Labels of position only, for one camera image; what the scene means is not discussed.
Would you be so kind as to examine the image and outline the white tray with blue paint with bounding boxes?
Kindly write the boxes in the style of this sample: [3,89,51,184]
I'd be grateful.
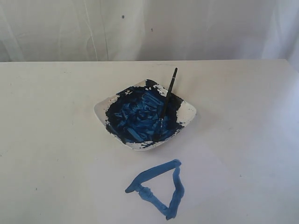
[94,79,197,151]

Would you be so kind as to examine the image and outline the white backdrop cloth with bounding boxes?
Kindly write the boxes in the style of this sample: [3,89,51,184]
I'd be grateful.
[0,0,299,63]

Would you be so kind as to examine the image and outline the black paintbrush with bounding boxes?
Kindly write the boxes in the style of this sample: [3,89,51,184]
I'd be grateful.
[152,68,178,142]

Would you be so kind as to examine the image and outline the white paper sheet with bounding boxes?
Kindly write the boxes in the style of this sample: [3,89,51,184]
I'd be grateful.
[87,135,236,224]

